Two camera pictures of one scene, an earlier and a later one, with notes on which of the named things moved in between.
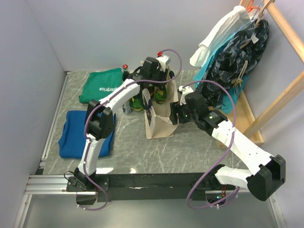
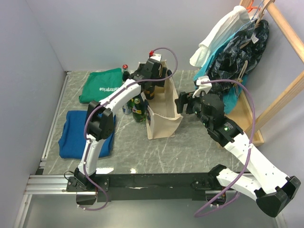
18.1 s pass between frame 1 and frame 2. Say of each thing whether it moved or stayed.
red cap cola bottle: stayed
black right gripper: moved
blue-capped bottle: stayed
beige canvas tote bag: stayed
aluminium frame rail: stayed
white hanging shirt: stayed
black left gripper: stayed
